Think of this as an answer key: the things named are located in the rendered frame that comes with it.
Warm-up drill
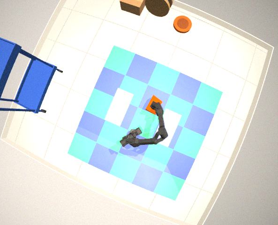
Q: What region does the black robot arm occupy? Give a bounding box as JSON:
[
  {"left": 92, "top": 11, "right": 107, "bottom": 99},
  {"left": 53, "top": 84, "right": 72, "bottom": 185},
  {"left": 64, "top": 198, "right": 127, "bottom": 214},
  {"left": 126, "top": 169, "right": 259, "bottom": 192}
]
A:
[{"left": 119, "top": 101, "right": 168, "bottom": 147}]

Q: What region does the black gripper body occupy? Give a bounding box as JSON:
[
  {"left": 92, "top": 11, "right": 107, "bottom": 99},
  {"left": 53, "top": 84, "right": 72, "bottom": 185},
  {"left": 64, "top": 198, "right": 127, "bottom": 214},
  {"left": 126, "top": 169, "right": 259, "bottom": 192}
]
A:
[{"left": 130, "top": 127, "right": 142, "bottom": 135}]

